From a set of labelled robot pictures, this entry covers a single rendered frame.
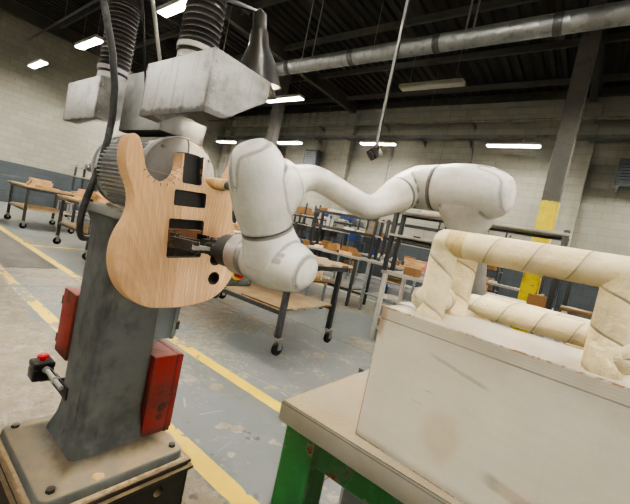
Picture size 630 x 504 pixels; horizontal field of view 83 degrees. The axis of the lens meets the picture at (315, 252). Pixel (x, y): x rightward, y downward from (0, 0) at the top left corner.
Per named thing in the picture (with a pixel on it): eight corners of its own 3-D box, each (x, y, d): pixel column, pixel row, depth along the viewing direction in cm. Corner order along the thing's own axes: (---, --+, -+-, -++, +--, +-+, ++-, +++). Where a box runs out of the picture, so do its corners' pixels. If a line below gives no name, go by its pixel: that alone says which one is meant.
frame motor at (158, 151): (81, 199, 124) (94, 125, 122) (155, 213, 145) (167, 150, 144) (136, 215, 99) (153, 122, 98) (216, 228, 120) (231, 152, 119)
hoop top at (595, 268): (424, 251, 43) (431, 225, 43) (436, 253, 46) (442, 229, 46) (646, 295, 30) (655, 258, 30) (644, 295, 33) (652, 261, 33)
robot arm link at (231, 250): (266, 276, 81) (249, 271, 85) (271, 237, 80) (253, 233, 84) (234, 279, 74) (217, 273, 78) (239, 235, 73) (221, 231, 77)
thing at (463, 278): (437, 311, 50) (453, 245, 50) (446, 310, 52) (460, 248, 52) (460, 318, 48) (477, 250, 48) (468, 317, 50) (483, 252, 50)
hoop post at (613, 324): (578, 368, 33) (603, 268, 32) (580, 363, 35) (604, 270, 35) (623, 383, 31) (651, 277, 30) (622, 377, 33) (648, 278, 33)
